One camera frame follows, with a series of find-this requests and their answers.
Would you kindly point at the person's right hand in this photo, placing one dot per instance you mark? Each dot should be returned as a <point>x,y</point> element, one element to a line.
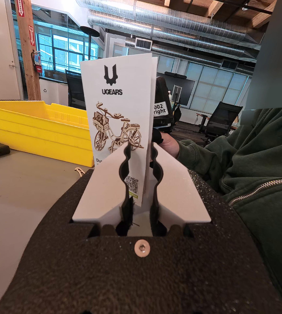
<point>171,147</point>

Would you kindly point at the white door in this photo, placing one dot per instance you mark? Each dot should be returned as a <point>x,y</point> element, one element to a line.
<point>1,49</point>

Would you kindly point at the black mesh office chair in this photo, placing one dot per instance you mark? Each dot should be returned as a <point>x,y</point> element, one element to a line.
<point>219,120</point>

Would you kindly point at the silver ribbed air duct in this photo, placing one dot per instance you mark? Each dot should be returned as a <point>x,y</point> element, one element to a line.
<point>168,27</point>

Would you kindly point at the black video bar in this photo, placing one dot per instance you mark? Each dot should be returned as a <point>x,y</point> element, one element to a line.
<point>175,75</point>

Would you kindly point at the wide silver air duct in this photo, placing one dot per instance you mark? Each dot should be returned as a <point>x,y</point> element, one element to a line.
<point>180,7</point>

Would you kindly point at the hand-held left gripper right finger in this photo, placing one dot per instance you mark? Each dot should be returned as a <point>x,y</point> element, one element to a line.
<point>182,196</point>

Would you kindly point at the white instruction leaflet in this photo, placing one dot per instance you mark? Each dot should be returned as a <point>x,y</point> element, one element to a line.
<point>118,103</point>

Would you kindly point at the small wooden model part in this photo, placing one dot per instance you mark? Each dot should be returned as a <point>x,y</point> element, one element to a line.
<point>79,171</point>

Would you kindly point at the black floor lamp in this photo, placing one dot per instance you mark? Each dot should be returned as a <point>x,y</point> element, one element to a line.
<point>89,30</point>

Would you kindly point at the white air vent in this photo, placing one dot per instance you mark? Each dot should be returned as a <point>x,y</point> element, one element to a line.
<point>143,43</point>

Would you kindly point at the wooden post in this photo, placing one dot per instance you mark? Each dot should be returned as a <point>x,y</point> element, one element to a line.
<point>29,49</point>

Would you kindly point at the narrow silver air duct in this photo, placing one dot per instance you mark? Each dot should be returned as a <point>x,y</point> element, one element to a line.
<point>192,56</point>

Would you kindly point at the black wall screen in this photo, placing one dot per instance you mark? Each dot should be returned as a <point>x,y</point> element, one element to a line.
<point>190,90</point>

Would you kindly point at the red fire extinguisher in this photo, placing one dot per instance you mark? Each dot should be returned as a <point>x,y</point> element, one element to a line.
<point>37,62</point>

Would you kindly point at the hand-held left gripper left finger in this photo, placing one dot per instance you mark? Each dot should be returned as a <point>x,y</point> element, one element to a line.
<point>99,193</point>

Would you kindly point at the yellow plastic bin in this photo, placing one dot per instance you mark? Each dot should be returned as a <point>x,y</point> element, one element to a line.
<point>37,132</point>

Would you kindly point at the person's green jacket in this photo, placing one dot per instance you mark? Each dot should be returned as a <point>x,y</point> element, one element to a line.
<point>266,184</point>

